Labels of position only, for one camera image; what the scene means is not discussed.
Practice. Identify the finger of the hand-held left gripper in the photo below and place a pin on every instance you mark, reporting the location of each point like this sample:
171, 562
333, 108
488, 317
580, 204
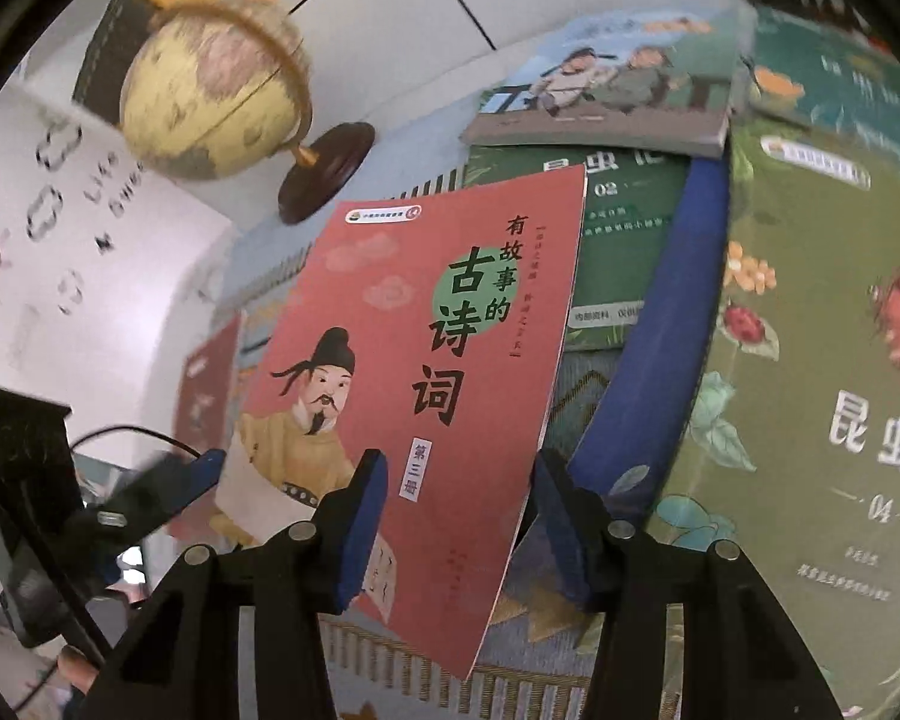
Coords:
195, 469

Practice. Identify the row of dark hardcover volumes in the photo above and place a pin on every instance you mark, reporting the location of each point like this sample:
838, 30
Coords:
112, 45

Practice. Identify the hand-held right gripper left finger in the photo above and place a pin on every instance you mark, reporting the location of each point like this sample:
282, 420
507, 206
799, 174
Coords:
364, 532

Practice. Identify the teal green cover book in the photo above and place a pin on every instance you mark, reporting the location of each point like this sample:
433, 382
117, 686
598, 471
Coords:
832, 75

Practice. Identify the blue eagle cover book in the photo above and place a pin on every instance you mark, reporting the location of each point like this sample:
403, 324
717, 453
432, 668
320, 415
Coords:
682, 277

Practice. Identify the yellow globe on wooden stand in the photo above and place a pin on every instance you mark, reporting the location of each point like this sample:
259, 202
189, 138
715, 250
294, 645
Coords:
195, 90

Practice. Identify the red poet cover book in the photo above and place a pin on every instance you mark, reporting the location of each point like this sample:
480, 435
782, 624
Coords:
390, 300

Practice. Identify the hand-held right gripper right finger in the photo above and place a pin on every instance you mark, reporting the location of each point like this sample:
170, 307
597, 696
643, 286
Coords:
562, 532

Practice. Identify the black wall stickers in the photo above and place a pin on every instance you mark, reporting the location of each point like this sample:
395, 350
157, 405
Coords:
52, 150

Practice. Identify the green beetle cover book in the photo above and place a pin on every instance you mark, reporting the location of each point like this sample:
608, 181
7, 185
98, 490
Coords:
630, 199

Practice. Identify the white bookshelf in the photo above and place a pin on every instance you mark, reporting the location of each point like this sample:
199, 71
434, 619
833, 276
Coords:
435, 0

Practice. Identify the green ladybird cover book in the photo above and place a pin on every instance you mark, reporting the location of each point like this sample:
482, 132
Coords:
795, 315

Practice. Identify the dark red cover book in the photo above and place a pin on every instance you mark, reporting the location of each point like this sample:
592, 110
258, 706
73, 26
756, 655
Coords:
206, 390

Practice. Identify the blue patterned table mat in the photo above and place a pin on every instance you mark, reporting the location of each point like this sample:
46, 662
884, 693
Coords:
570, 405

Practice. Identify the pale blue two-figure book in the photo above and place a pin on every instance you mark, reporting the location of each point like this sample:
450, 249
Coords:
607, 75

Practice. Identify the person's left hand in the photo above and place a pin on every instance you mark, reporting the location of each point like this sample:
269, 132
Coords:
79, 667

